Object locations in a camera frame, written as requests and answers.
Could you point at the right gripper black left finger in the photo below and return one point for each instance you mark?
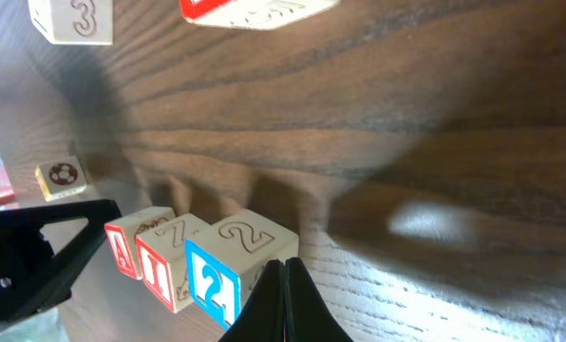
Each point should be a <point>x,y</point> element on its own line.
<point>261,319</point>

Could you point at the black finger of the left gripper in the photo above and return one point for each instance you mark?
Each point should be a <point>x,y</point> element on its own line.
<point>34,279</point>

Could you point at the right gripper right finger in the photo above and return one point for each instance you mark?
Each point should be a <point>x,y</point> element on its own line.
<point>308,318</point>

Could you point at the blue number 2 block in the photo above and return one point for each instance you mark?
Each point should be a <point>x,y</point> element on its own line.
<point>226,259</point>

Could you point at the red letter A block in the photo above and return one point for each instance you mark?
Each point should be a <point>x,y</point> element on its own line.
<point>121,234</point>

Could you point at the red letter I block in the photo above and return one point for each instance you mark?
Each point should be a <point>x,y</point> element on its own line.
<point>163,260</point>

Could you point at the yellow block left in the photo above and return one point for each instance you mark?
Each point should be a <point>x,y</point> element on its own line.
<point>61,178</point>

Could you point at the yellow block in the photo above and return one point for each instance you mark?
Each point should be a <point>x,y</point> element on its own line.
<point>61,178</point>
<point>73,22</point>

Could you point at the yellow block far centre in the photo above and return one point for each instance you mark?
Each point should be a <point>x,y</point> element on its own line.
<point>73,22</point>

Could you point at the red letter E block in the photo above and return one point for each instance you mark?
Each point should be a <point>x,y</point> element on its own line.
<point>251,14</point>

